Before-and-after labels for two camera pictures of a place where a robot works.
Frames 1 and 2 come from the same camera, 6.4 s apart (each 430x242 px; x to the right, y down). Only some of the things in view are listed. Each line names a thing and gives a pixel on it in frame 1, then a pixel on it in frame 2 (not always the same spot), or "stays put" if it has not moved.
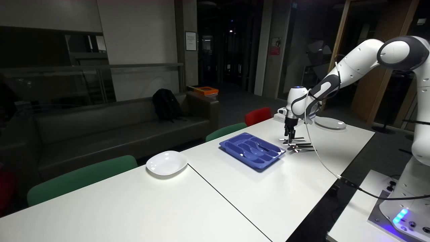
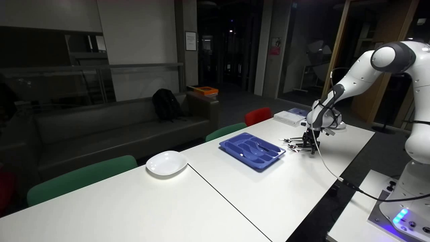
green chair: x=225 y=130 stays put
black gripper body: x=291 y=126 to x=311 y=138
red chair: x=259 y=114 stays put
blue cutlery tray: x=252 y=150 stays put
